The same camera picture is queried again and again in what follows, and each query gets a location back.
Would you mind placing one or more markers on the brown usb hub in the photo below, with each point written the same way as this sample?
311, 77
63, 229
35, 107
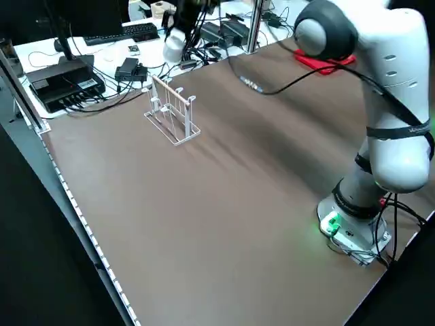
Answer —
188, 64

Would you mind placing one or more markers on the aluminium frame bar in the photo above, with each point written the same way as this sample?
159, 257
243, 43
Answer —
40, 125

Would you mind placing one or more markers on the beige tape roll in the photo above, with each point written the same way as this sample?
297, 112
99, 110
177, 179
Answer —
158, 8

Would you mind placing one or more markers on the small black power adapter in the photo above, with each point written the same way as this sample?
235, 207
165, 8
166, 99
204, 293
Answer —
127, 69

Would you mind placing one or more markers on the small dark card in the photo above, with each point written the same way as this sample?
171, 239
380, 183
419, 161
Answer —
134, 50

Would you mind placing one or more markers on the black computer monitor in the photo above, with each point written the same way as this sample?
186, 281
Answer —
68, 17

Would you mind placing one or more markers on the red plastic tray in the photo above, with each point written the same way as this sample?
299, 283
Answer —
306, 58

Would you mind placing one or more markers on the black keyboard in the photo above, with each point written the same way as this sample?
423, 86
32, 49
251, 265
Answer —
122, 32

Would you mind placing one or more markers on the aluminium frame post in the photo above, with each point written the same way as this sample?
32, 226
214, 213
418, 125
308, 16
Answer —
255, 23

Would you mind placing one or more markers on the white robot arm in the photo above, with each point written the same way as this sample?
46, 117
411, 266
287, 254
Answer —
397, 163

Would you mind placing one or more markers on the white cup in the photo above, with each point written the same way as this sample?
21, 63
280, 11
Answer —
173, 47

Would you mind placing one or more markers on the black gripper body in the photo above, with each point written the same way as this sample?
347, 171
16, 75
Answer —
190, 10

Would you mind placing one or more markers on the black electronics box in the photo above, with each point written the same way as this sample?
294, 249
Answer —
61, 85

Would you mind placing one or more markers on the white desk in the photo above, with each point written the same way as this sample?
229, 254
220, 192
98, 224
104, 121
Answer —
153, 51

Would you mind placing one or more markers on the black power brick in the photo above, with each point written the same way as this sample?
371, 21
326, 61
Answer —
214, 34
234, 30

